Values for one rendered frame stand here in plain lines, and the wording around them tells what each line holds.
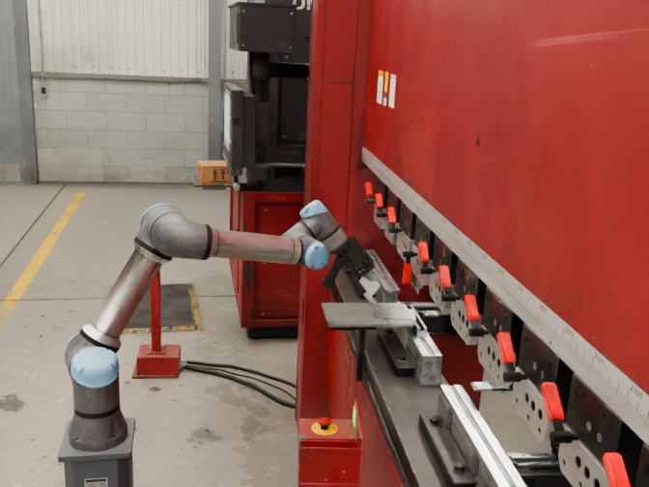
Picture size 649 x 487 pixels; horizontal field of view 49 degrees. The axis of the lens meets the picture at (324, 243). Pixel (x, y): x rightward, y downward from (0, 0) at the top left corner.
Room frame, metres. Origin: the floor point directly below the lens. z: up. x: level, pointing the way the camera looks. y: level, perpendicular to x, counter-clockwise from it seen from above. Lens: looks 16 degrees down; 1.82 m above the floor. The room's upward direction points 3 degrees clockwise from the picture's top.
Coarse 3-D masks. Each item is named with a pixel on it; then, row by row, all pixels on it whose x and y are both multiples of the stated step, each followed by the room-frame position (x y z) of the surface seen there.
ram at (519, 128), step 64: (384, 0) 2.69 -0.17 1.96; (448, 0) 1.89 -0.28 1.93; (512, 0) 1.46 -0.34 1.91; (576, 0) 1.18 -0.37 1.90; (640, 0) 1.00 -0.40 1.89; (384, 64) 2.61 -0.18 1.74; (448, 64) 1.84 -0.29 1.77; (512, 64) 1.42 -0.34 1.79; (576, 64) 1.15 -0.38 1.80; (640, 64) 0.97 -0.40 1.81; (384, 128) 2.53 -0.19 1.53; (448, 128) 1.79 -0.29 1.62; (512, 128) 1.38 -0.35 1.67; (576, 128) 1.12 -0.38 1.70; (640, 128) 0.95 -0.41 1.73; (448, 192) 1.74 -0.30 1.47; (512, 192) 1.34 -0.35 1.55; (576, 192) 1.09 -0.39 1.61; (640, 192) 0.92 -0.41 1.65; (512, 256) 1.30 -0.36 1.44; (576, 256) 1.06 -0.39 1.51; (640, 256) 0.90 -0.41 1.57; (576, 320) 1.03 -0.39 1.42; (640, 320) 0.87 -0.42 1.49; (640, 384) 0.85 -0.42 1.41
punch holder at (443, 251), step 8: (440, 240) 1.76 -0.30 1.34; (440, 248) 1.75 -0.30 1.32; (448, 248) 1.69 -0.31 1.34; (440, 256) 1.74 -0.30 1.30; (448, 256) 1.68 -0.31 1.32; (456, 256) 1.66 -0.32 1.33; (440, 264) 1.74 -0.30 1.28; (448, 264) 1.67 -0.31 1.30; (456, 264) 1.66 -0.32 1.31; (432, 280) 1.79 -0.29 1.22; (432, 288) 1.78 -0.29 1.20; (440, 288) 1.71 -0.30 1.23; (432, 296) 1.77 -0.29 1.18; (440, 296) 1.70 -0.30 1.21; (440, 304) 1.69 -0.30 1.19; (448, 304) 1.66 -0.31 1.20
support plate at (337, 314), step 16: (336, 304) 2.15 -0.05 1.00; (352, 304) 2.16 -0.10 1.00; (368, 304) 2.17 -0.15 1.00; (384, 304) 2.17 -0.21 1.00; (400, 304) 2.18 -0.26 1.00; (336, 320) 2.02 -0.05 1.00; (352, 320) 2.03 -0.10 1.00; (368, 320) 2.03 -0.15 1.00; (384, 320) 2.04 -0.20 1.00; (400, 320) 2.05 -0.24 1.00
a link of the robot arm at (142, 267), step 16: (160, 208) 1.89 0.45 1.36; (176, 208) 1.92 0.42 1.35; (144, 224) 1.87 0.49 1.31; (144, 240) 1.84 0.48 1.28; (144, 256) 1.84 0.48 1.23; (160, 256) 1.83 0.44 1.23; (128, 272) 1.83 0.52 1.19; (144, 272) 1.83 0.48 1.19; (112, 288) 1.83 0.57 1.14; (128, 288) 1.81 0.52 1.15; (144, 288) 1.84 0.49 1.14; (112, 304) 1.80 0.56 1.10; (128, 304) 1.81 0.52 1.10; (96, 320) 1.80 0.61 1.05; (112, 320) 1.79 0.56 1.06; (128, 320) 1.83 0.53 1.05; (80, 336) 1.78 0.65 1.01; (96, 336) 1.77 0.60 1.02; (112, 336) 1.79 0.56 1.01
